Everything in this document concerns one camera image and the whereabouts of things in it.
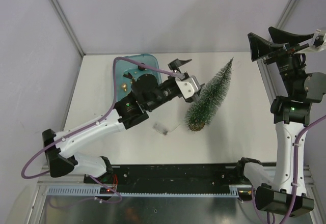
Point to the aluminium frame post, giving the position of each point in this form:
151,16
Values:
287,13
67,26

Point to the clear light string battery box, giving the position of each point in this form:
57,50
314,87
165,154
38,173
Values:
161,128

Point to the dark brown bauble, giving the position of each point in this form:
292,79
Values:
142,68

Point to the blue plastic tray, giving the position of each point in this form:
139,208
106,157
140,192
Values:
123,67

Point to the brown ribbon bow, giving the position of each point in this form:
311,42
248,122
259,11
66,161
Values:
128,75

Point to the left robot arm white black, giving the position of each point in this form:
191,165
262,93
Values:
150,89

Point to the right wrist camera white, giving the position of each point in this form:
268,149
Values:
318,41

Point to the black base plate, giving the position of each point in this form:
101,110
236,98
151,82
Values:
227,173

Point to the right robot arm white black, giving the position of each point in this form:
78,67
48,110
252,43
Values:
285,194

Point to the left aluminium frame post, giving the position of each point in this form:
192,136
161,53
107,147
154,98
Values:
67,26

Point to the right aluminium frame post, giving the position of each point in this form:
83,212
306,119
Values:
287,13

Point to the small green christmas tree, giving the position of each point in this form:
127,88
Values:
213,94

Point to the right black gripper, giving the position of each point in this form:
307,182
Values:
281,36

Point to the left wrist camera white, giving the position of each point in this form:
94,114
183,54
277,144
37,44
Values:
188,86

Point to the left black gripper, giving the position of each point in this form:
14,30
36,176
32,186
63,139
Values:
174,64

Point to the small gold bauble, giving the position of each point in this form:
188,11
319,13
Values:
124,87

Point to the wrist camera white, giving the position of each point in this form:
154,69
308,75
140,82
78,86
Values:
318,41
188,86

